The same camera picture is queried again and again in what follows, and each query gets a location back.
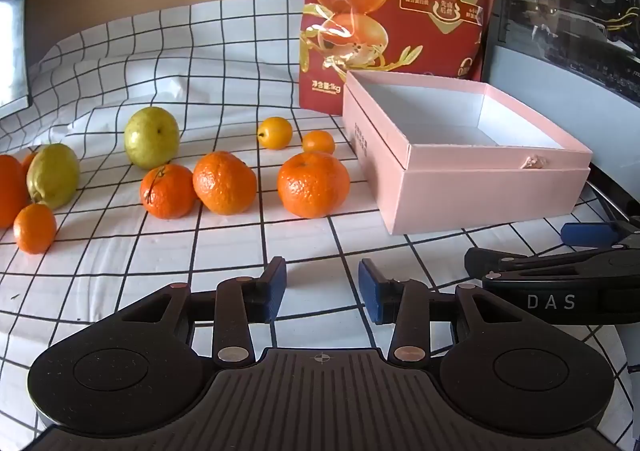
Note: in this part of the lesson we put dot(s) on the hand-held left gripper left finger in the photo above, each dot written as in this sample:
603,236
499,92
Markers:
275,288

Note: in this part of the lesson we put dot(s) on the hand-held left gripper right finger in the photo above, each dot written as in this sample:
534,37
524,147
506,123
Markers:
370,288

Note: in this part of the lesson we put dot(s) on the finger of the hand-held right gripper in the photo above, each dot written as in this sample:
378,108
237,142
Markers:
590,233
500,261

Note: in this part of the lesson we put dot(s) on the pink cardboard box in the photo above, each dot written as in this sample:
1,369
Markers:
450,201

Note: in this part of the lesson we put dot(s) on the orange with stem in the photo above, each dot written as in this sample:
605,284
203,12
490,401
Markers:
167,193

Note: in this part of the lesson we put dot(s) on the small orange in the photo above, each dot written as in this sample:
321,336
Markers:
29,163
318,142
34,228

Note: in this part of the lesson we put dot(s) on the green pear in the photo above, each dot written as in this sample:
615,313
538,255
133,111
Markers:
151,137
52,176

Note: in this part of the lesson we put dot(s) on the large orange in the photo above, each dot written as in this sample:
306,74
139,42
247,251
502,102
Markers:
9,191

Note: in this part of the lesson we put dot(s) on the small yellow citrus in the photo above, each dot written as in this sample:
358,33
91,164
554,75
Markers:
274,132

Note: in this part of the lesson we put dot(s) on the white checked cloth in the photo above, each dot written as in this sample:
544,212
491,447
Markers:
100,271

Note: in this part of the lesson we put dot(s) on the glass-sided computer case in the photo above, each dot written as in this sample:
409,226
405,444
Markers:
575,6

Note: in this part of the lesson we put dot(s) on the red printed bag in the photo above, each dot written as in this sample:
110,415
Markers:
390,6

